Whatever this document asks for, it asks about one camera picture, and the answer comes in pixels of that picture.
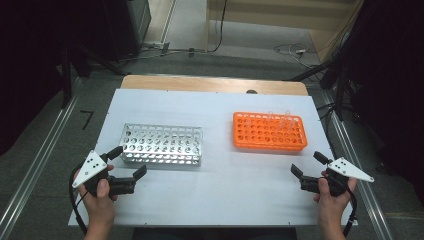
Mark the white board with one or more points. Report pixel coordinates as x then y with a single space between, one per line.
213 186

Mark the grey power strip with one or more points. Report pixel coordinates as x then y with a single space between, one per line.
156 46

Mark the person's left hand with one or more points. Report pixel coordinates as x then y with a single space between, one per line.
100 206

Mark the person's right hand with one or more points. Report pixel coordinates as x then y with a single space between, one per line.
330 206

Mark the black metal stand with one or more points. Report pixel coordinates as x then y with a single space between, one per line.
66 76
338 83

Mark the orange plastic test tube rack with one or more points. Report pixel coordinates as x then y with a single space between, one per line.
269 131

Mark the silver metal test tube rack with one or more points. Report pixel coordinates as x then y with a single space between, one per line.
161 143

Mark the metal floor rail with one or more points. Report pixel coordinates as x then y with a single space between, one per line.
363 196
36 163

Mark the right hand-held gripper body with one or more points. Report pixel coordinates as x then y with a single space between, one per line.
346 168

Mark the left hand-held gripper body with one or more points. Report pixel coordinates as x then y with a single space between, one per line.
89 169

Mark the black cabinet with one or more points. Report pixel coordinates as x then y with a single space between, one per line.
130 26

